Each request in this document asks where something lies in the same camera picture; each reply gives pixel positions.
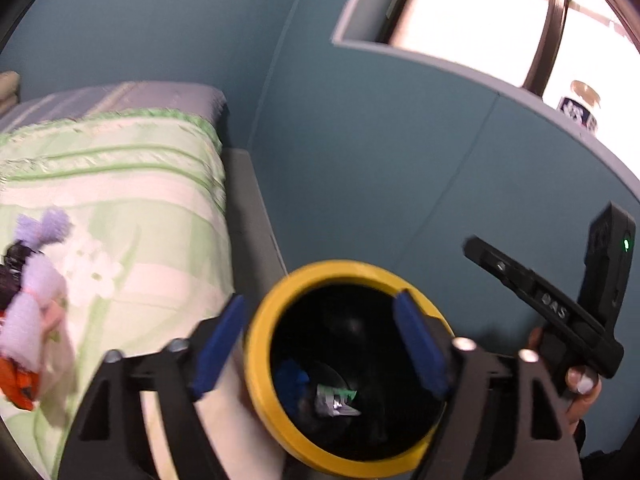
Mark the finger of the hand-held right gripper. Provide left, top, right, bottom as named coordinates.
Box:
left=464, top=236, right=538, bottom=306

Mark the blue scrap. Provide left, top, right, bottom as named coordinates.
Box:
left=275, top=360, right=311, bottom=411

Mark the window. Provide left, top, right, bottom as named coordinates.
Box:
left=332, top=0, right=640, bottom=126

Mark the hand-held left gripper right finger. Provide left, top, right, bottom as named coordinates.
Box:
left=392, top=290, right=583, bottom=480

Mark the pink cloth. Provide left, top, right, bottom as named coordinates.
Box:
left=42, top=300, right=76, bottom=426

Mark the blue white jar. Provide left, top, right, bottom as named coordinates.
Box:
left=557, top=80, right=603, bottom=136

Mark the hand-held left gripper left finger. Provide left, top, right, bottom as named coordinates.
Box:
left=57, top=294, right=247, bottom=480

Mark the silver green wrapper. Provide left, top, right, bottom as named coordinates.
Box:
left=312, top=382, right=361, bottom=418

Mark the black plastic wrapper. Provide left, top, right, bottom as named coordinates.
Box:
left=0, top=241, right=31, bottom=311

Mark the person's right hand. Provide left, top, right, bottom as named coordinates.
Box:
left=527, top=327, right=601, bottom=426

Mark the green floral quilt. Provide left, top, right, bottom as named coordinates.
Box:
left=0, top=107, right=236, bottom=480

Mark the lavender cloth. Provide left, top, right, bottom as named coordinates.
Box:
left=0, top=208, right=73, bottom=376

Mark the orange wrapper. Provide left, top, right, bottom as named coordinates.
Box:
left=0, top=355, right=41, bottom=411

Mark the yellow rimmed black trash bin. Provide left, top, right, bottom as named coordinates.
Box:
left=244, top=260, right=458, bottom=478

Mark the beige pillow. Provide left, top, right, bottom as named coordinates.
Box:
left=0, top=71, right=21, bottom=113

